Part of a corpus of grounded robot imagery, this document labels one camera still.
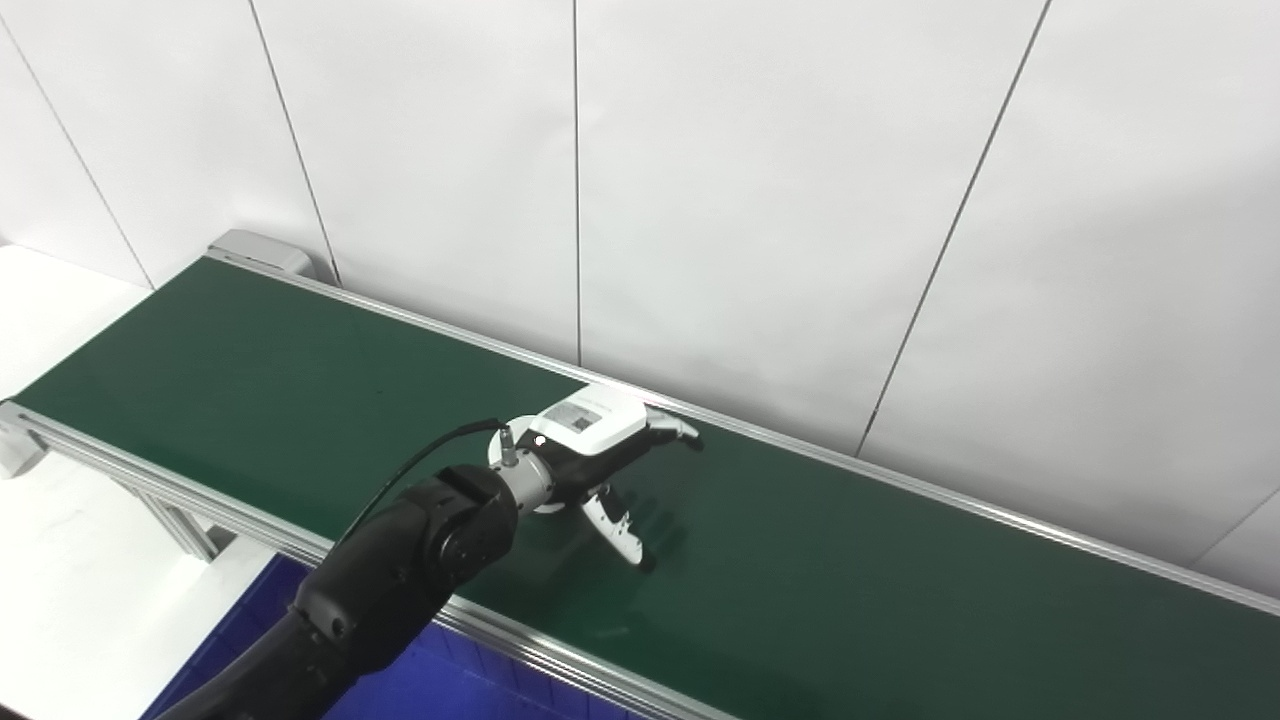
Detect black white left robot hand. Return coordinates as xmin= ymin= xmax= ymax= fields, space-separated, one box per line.
xmin=520 ymin=383 xmax=704 ymax=574

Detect blue plastic bin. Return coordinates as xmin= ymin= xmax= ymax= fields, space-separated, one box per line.
xmin=140 ymin=555 xmax=641 ymax=720

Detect green conveyor belt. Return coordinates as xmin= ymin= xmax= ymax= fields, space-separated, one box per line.
xmin=0 ymin=228 xmax=1280 ymax=720
xmin=12 ymin=256 xmax=1280 ymax=720

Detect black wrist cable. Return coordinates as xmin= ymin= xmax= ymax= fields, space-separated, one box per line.
xmin=335 ymin=418 xmax=517 ymax=546

